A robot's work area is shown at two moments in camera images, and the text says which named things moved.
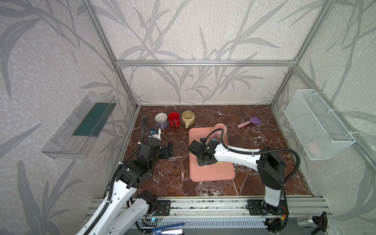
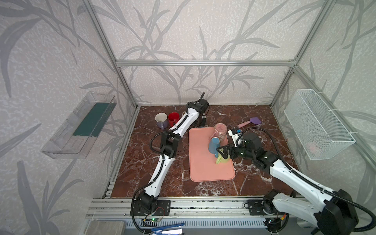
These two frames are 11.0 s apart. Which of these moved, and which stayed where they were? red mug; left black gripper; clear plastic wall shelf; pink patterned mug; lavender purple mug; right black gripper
Moved: left black gripper; right black gripper
Stayed: red mug; pink patterned mug; clear plastic wall shelf; lavender purple mug
